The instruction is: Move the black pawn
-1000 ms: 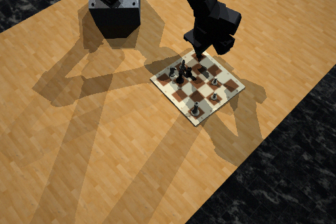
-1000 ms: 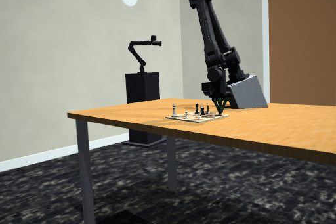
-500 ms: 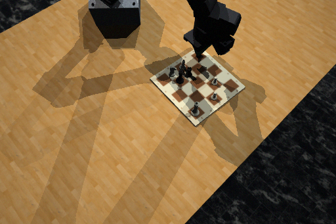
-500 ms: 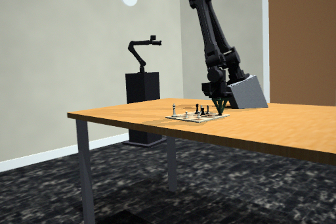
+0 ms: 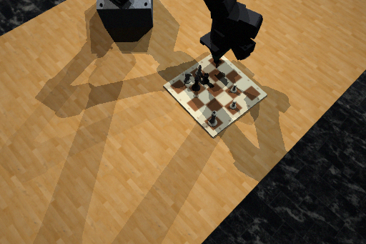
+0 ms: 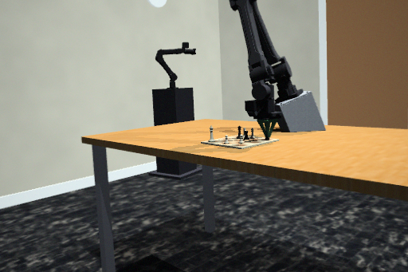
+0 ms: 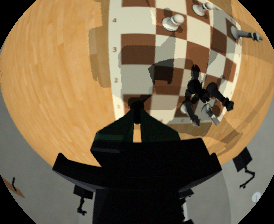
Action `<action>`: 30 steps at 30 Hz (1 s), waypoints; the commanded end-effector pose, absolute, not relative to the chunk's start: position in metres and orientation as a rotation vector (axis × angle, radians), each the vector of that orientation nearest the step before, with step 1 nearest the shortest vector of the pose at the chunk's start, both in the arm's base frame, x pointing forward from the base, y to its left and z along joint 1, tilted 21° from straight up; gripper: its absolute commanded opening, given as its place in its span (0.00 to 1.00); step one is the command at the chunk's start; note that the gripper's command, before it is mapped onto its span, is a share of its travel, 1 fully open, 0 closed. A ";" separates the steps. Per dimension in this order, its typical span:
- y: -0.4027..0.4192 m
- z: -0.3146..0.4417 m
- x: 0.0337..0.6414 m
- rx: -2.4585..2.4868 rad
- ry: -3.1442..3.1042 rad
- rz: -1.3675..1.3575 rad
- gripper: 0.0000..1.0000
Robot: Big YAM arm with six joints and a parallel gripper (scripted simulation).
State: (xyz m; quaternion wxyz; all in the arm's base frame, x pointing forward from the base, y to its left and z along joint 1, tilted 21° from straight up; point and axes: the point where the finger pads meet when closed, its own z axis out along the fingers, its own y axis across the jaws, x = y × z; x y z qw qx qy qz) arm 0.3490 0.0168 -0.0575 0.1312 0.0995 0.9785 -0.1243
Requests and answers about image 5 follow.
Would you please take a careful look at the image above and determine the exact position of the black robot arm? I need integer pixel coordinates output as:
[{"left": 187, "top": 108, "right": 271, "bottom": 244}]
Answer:
[{"left": 204, "top": 0, "right": 263, "bottom": 60}]

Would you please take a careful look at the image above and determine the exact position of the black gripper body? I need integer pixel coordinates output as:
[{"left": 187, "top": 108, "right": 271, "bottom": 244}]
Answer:
[{"left": 199, "top": 24, "right": 232, "bottom": 57}]

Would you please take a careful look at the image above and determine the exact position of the chessboard with pieces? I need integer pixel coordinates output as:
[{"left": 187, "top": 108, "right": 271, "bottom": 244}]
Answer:
[{"left": 163, "top": 54, "right": 267, "bottom": 138}]

